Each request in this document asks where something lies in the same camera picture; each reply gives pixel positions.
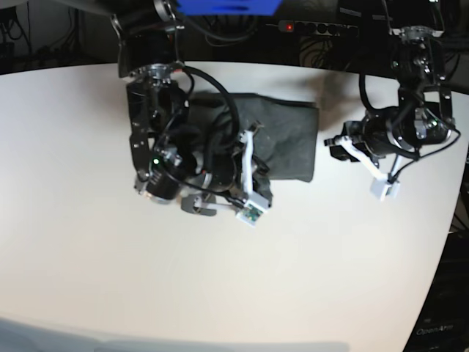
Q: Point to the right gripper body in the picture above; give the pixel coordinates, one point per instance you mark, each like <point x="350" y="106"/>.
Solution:
<point x="233" y="179"/>

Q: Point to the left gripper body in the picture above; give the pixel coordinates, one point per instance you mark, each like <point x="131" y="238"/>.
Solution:
<point x="420" y="134"/>

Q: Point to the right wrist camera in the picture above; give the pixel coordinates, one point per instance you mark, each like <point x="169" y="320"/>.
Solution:
<point x="252" y="211"/>

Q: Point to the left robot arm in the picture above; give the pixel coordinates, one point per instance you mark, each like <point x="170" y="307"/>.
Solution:
<point x="418" y="63"/>

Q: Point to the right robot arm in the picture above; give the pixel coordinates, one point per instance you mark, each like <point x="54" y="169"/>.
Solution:
<point x="186" y="136"/>

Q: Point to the dark grey T-shirt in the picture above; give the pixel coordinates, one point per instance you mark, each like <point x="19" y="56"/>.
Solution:
<point x="286" y="143"/>

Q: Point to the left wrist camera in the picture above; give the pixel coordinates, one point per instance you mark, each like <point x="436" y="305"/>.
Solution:
<point x="382" y="189"/>

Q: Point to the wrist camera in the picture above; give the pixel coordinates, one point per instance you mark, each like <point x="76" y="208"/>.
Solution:
<point x="252" y="211"/>
<point x="382" y="189"/>

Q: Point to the black OpenArm base box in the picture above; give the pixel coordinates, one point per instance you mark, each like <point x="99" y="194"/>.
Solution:
<point x="442" y="324"/>

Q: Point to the blue plastic bin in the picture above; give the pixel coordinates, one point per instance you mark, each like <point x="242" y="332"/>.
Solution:
<point x="228" y="7"/>

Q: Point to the black power strip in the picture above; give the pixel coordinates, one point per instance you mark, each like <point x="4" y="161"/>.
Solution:
<point x="308" y="28"/>

